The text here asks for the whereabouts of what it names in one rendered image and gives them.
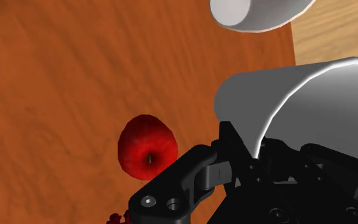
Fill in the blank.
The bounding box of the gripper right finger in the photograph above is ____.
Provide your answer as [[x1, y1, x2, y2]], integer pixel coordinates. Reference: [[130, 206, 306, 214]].
[[260, 138, 358, 224]]

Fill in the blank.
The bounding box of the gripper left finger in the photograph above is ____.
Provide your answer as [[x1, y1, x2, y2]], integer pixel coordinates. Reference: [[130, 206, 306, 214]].
[[128, 120, 273, 224]]

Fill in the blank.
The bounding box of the red apple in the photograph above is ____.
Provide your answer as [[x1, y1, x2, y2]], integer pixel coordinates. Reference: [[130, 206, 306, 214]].
[[117, 114, 179, 181]]

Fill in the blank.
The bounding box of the small dark red fruit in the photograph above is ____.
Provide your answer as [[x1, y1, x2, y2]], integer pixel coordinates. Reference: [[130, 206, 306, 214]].
[[106, 210, 132, 224]]

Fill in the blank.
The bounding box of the white cup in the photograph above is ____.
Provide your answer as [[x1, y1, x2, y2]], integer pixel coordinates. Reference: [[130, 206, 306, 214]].
[[214, 57, 358, 167], [209, 0, 317, 33]]

